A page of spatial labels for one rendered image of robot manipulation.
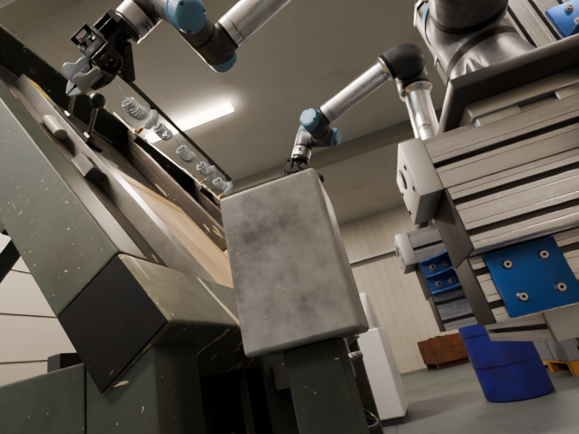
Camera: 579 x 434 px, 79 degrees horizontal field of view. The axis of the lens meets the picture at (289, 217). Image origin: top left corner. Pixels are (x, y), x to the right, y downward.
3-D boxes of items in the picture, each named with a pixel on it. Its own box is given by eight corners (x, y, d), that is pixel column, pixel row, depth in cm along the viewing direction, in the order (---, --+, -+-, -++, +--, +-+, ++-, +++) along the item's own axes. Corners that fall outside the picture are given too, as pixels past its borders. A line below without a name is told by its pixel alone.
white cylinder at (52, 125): (39, 120, 90) (51, 135, 86) (46, 112, 90) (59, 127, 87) (49, 127, 93) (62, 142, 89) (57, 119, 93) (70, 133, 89)
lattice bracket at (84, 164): (84, 176, 78) (93, 166, 78) (70, 160, 81) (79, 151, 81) (97, 183, 82) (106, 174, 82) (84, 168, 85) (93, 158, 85)
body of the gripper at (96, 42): (65, 40, 76) (104, 1, 76) (90, 61, 84) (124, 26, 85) (90, 62, 75) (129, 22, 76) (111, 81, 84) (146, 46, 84)
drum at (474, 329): (535, 384, 357) (494, 296, 392) (570, 390, 301) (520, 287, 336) (476, 398, 360) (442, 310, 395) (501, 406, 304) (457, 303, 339)
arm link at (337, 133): (331, 138, 134) (305, 139, 140) (340, 150, 144) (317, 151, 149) (333, 120, 136) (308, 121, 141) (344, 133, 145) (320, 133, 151)
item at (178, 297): (99, 400, 37) (171, 321, 37) (52, 319, 42) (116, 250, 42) (350, 348, 237) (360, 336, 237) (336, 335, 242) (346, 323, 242)
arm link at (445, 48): (513, 62, 63) (481, 12, 68) (527, 3, 52) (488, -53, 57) (445, 93, 67) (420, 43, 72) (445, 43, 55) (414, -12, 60)
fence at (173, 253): (196, 301, 65) (211, 285, 65) (13, 83, 105) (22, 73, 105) (209, 304, 70) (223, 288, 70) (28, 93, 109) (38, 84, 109)
